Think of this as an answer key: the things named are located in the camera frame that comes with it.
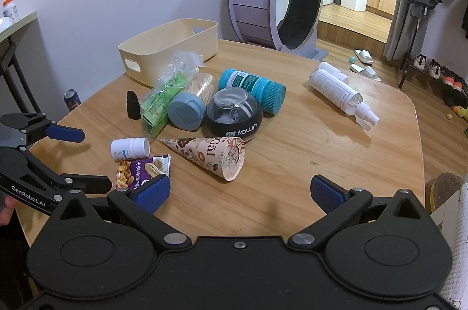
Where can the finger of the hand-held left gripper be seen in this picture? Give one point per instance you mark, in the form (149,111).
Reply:
(91,184)
(65,133)

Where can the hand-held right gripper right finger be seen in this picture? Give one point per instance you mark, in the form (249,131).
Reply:
(326,192)

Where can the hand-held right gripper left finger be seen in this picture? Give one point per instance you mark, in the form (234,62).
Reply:
(153,193)

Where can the purple snack packet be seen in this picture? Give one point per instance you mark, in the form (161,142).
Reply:
(146,169)

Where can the small white pill bottle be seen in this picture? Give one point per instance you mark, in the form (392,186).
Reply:
(128,147)

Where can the printed paper cone snack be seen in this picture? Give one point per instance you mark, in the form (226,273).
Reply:
(215,156)

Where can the toothpick jar with blue-grey lid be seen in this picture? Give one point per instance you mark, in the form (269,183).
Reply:
(184,110)

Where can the clear bag of green packets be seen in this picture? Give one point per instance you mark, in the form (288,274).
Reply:
(161,101)

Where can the white spray bottle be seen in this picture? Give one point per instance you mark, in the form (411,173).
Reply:
(332,89)

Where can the white tube bottle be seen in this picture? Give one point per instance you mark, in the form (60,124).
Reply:
(331,68)

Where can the cream plastic container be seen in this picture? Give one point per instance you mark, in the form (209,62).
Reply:
(164,50)

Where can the teal plastic bottle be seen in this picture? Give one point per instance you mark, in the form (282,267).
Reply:
(248,81)

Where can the person's left hand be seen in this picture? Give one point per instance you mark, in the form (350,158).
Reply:
(4,215)

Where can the blue soda can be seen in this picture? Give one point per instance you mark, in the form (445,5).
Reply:
(72,99)

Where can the round cork board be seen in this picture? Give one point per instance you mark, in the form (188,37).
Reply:
(444,189)

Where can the green top side table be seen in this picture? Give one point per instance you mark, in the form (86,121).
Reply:
(22,23)

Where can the white bowl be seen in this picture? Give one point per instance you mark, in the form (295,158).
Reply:
(5,23)

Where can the white slipper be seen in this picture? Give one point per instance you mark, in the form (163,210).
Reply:
(365,71)
(363,56)

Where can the orange cap white bottle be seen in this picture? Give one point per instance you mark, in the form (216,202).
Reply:
(11,10)

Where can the white patterned roll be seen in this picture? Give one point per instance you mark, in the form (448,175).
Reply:
(459,251)

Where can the black clothes rack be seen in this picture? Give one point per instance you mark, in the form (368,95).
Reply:
(406,65)

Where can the yellow plush toy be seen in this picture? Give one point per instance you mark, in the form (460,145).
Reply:
(460,111)

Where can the row of shoes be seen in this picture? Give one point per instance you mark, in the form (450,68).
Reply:
(435,68)

